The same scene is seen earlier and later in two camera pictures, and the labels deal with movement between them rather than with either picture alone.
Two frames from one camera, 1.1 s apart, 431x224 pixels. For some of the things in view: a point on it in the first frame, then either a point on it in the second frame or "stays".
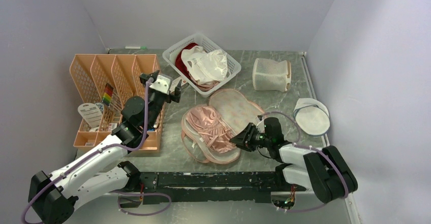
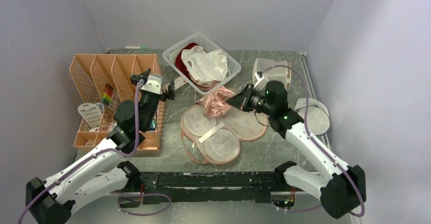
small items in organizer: x=112 y=126 stays
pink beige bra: x=207 y=87 stays
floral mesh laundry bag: x=236 y=111 stays
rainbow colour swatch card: x=108 y=94 stays
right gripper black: x=244 y=139 -> x=237 y=100
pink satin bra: x=213 y=131 -> x=215 y=104
